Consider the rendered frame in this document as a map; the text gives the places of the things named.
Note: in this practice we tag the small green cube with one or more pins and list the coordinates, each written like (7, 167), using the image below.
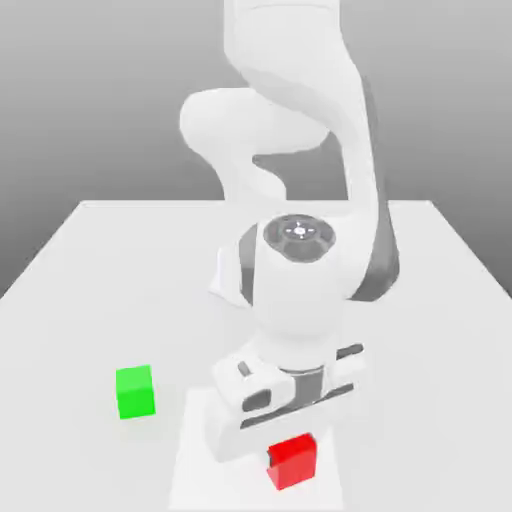
(135, 392)

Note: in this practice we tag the small red cube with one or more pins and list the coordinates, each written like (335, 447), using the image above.
(294, 464)

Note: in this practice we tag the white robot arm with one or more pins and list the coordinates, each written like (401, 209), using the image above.
(298, 288)

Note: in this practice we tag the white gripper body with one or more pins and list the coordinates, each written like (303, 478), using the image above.
(236, 438)

